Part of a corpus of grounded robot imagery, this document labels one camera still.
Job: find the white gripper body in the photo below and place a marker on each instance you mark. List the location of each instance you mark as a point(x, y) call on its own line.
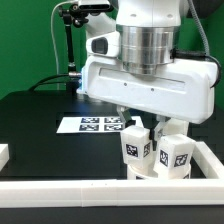
point(183, 89)

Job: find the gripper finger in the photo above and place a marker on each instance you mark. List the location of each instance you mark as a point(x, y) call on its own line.
point(125, 116)
point(157, 131)

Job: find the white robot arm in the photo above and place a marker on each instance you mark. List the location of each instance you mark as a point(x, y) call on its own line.
point(132, 62)

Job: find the white marker sheet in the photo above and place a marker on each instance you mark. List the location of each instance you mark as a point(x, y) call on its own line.
point(108, 124)

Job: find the white right barrier rail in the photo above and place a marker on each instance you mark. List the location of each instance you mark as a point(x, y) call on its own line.
point(207, 161)

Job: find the white barrier rail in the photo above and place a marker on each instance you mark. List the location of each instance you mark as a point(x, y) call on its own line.
point(4, 155)
point(207, 161)
point(92, 193)

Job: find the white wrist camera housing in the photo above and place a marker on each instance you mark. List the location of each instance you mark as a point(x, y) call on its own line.
point(106, 45)

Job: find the white front barrier rail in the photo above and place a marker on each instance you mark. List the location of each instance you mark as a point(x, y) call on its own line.
point(92, 193)

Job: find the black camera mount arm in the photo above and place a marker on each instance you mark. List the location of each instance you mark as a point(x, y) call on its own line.
point(72, 17)

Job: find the white left barrier rail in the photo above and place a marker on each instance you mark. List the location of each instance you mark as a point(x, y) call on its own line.
point(4, 155)

